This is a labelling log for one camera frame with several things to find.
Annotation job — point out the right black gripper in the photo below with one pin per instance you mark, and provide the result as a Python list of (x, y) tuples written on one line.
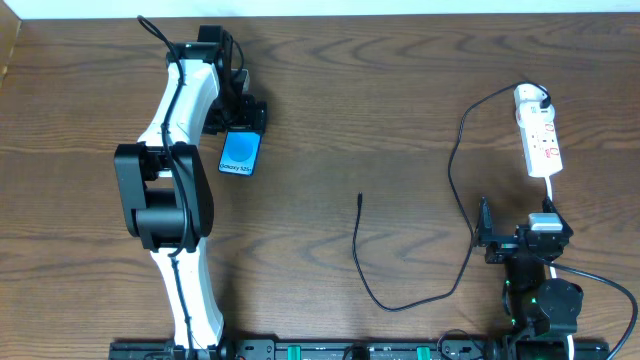
[(509, 240)]

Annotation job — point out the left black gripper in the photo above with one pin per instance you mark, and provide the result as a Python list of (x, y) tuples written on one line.
[(248, 116)]

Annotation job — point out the blue screen Galaxy smartphone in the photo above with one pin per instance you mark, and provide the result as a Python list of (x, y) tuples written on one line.
[(240, 152)]

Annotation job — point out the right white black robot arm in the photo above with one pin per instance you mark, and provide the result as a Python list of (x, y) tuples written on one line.
[(543, 310)]

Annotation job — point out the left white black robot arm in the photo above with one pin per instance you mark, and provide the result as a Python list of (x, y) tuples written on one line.
[(165, 194)]

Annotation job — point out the white power strip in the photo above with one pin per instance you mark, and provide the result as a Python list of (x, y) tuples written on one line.
[(540, 143)]

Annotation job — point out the white USB wall charger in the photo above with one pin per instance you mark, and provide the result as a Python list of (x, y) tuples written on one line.
[(531, 114)]

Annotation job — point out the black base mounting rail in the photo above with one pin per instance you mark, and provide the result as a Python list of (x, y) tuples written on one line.
[(266, 349)]

